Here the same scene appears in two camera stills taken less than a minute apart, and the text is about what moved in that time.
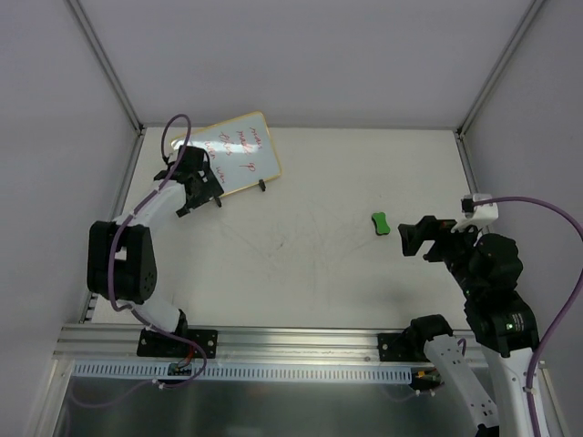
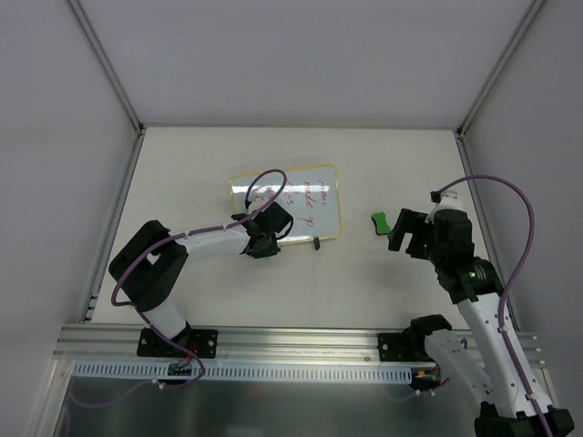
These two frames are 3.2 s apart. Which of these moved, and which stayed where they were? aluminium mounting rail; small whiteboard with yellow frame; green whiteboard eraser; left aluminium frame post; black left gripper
Moved: small whiteboard with yellow frame; black left gripper
Stayed: left aluminium frame post; green whiteboard eraser; aluminium mounting rail
